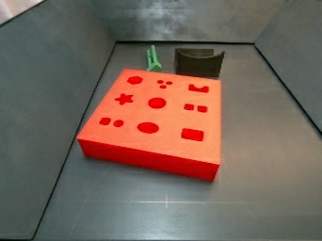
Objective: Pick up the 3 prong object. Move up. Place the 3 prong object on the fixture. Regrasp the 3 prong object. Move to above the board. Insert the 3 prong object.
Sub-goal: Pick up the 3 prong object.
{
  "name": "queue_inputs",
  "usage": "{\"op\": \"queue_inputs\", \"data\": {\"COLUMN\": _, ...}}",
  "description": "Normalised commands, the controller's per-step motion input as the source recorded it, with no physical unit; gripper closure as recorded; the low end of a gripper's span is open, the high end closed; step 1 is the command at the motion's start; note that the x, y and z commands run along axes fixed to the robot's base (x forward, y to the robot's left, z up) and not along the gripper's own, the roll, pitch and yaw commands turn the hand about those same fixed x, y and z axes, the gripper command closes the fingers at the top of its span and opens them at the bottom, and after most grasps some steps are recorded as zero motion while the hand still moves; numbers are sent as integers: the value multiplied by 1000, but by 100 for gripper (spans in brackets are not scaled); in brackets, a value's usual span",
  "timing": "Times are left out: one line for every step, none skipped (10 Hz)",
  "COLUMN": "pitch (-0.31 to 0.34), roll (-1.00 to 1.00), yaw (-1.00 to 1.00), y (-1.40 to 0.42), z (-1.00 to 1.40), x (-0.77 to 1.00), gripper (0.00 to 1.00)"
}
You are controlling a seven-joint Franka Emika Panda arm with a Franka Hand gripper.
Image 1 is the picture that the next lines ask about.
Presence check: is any red shape-sorting block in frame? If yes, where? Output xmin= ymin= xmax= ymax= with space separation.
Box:
xmin=76 ymin=69 xmax=222 ymax=181

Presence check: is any green three-prong object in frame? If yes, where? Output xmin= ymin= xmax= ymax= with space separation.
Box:
xmin=147 ymin=46 xmax=162 ymax=72

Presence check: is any black curved fixture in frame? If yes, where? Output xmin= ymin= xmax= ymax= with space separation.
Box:
xmin=175 ymin=48 xmax=226 ymax=77

